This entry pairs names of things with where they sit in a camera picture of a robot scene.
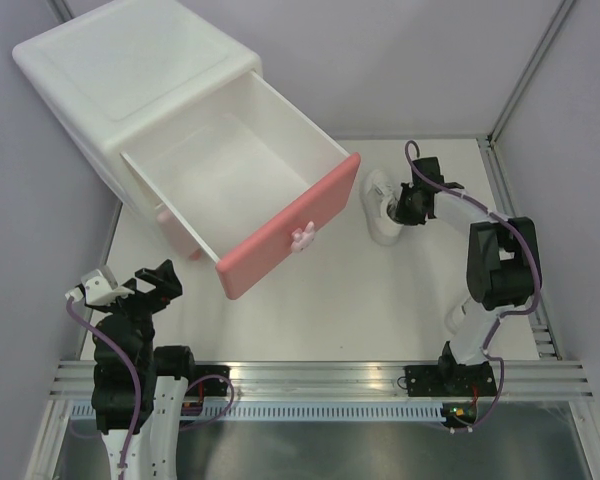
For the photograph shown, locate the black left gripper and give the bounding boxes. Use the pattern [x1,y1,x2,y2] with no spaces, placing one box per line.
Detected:
[85,259,181,368]

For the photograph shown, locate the white sneaker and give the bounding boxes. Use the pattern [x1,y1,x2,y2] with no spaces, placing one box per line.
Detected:
[444,304,466,335]

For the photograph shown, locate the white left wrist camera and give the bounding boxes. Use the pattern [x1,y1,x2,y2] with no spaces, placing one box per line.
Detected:
[65,266,134,306]

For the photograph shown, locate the aluminium corner frame post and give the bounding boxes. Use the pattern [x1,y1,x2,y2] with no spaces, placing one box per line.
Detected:
[484,0,581,149]

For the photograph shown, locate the white sneaker sideways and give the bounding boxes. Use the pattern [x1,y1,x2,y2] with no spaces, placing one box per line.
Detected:
[360,170,403,246]

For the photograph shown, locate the aluminium side floor rail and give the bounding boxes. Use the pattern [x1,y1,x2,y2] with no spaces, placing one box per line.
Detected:
[478,137,562,360]

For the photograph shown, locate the light pink drawer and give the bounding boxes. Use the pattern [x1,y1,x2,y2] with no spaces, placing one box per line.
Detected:
[155,203,203,261]

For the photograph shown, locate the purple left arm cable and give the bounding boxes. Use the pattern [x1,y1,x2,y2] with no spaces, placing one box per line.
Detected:
[63,294,236,474]

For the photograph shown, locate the pink bunny drawer knob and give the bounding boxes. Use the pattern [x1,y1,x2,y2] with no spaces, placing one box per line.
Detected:
[291,221,316,253]

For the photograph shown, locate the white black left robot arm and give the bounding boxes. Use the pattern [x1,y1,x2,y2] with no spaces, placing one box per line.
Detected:
[83,260,198,479]

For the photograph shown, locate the dark pink drawer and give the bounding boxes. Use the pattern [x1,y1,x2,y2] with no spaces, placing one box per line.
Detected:
[122,72,361,300]

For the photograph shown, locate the white plastic cabinet body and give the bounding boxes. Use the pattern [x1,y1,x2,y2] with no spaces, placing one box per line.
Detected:
[12,1,263,227]

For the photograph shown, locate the white slotted cable duct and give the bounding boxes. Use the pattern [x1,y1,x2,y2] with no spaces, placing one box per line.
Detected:
[181,401,445,423]

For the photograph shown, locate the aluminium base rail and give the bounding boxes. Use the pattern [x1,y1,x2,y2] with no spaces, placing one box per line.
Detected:
[49,360,596,401]

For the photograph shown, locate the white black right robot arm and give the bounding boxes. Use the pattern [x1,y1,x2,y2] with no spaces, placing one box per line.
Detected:
[393,157,542,395]

